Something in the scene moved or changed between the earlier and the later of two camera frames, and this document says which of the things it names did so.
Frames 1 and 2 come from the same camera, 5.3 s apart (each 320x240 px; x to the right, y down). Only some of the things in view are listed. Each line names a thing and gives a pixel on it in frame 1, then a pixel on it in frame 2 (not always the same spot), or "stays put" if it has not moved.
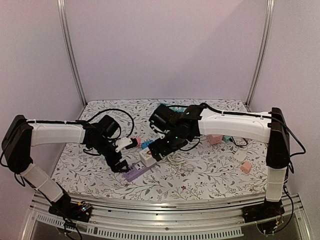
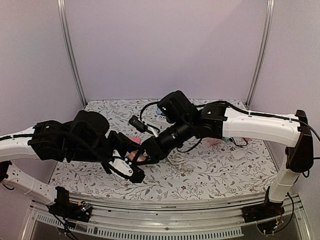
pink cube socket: x=214 y=139 stays put
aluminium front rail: x=182 y=218 stays put
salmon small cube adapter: x=246 y=167 stays put
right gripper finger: x=153 y=151 → x=140 y=151
